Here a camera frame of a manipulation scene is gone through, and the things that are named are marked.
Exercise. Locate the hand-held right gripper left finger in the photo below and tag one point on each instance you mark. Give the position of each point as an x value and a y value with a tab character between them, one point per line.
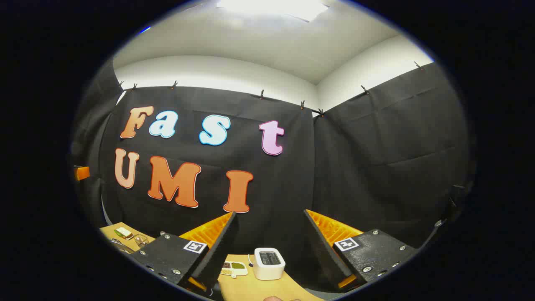
175	255

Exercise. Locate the black backdrop cloth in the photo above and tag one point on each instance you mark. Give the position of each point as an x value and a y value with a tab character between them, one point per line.
292	175

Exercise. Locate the white toaster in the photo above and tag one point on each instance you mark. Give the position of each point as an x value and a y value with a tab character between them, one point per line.
269	265

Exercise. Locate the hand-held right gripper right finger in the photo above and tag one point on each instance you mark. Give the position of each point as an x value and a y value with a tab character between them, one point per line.
372	253

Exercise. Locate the row of black cloth clips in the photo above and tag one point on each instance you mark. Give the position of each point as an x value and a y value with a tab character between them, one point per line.
261	94

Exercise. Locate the sandwich with lettuce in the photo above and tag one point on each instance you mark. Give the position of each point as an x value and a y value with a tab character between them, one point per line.
123	232

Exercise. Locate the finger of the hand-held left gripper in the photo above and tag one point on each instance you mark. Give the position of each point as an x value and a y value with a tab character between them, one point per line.
82	173

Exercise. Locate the ceiling light panel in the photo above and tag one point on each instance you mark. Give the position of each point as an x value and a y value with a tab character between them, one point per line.
271	6

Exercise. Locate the white divided bean dish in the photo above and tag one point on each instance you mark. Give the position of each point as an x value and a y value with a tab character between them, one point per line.
235	267

